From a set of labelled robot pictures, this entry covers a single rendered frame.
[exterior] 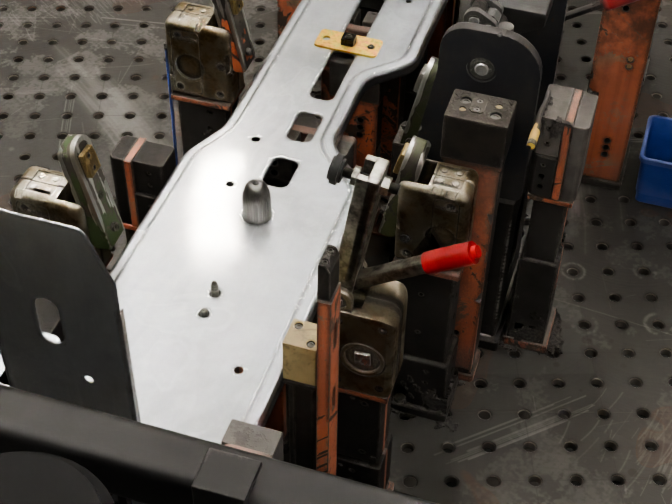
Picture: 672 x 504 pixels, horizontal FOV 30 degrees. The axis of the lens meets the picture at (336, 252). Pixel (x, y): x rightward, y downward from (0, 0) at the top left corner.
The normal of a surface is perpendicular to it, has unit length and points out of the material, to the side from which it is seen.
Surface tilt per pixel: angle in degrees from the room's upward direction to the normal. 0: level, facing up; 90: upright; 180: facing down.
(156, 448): 0
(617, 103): 90
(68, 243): 90
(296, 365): 90
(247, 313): 0
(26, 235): 90
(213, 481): 0
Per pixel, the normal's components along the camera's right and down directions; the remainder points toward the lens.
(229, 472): 0.01, -0.71
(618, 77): -0.30, 0.67
